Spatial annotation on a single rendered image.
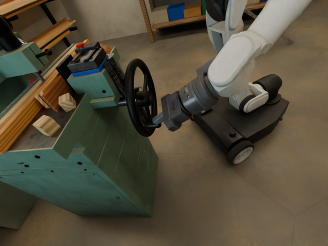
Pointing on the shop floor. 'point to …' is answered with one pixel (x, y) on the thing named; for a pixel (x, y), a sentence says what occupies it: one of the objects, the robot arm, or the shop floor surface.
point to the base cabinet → (100, 177)
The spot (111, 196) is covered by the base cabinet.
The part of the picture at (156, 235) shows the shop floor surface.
